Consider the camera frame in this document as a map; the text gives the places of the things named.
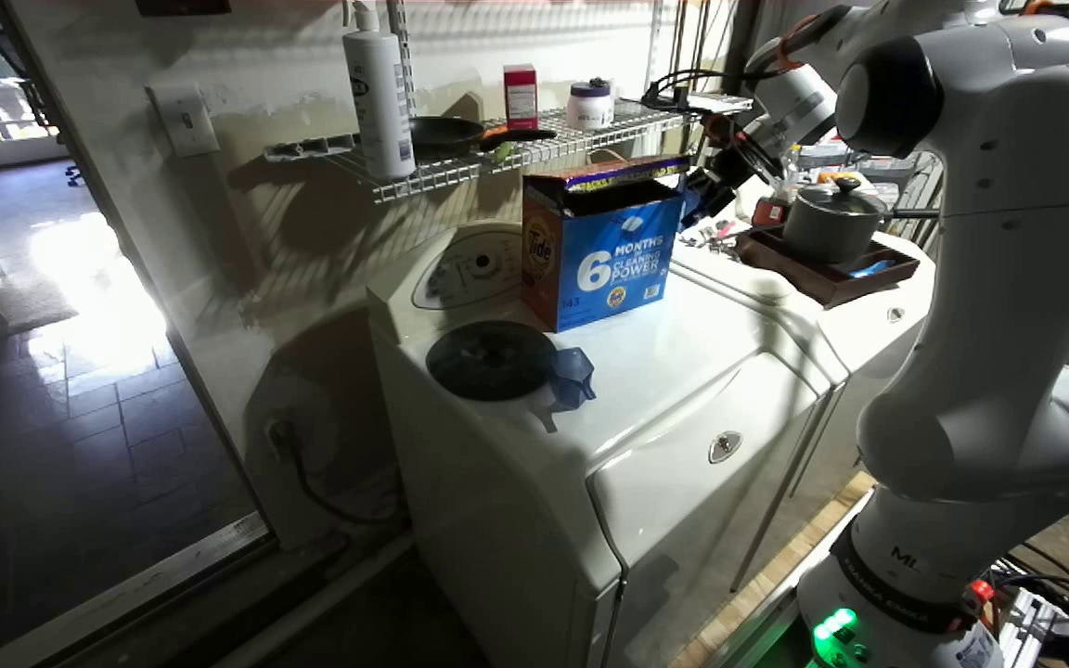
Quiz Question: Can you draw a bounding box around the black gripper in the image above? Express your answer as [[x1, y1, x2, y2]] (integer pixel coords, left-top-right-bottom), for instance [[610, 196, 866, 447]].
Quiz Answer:
[[681, 113, 796, 223]]

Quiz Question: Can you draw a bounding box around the blue Tide detergent box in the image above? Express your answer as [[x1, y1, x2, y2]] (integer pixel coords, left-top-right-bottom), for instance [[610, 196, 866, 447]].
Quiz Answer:
[[519, 154, 687, 336]]

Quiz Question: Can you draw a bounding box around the translucent blue plastic cup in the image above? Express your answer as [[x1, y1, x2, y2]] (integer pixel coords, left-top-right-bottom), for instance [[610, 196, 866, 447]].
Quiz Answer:
[[540, 345, 599, 415]]

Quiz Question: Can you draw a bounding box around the small sauce bottle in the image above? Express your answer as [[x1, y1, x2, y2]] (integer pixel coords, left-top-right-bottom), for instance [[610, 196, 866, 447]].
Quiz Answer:
[[755, 182, 797, 236]]

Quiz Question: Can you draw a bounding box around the gray pot with lid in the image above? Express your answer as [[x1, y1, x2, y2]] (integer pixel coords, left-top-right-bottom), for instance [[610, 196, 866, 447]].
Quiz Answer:
[[779, 165, 942, 267]]

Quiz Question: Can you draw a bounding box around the white jar with lid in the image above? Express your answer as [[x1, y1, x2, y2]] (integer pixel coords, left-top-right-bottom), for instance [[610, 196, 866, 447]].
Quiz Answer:
[[566, 75, 619, 134]]

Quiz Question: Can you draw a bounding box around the dark brown tray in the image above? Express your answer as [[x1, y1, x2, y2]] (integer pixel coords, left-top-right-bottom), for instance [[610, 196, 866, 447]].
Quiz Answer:
[[734, 225, 926, 310]]

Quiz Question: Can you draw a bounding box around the black frying pan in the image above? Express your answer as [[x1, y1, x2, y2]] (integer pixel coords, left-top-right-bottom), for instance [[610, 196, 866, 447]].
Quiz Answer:
[[407, 112, 562, 161]]

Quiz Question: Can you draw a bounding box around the tall white bottle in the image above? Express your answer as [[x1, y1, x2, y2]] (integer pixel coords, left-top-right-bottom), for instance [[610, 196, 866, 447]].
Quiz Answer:
[[338, 0, 423, 186]]

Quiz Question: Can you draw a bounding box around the white washing machine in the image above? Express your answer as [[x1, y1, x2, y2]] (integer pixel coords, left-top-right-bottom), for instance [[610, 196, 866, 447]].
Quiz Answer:
[[365, 217, 855, 668]]

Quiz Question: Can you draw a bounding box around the wooden base board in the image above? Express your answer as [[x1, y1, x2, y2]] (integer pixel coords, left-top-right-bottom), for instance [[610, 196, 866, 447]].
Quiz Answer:
[[681, 466, 882, 668]]

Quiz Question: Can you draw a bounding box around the green glowing device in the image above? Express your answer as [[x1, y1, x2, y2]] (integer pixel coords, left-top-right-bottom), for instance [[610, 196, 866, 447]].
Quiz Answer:
[[807, 606, 877, 668]]

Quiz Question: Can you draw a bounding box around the white wire shelf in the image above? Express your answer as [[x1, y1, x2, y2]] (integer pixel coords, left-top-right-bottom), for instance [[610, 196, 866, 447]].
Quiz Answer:
[[264, 90, 757, 207]]

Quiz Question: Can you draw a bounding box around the black washer power cord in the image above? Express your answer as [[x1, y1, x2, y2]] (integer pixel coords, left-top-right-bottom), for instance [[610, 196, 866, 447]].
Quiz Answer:
[[264, 415, 404, 531]]

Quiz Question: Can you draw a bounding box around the white wall outlet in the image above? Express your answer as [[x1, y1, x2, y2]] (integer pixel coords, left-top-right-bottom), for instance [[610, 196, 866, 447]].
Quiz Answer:
[[149, 80, 223, 159]]

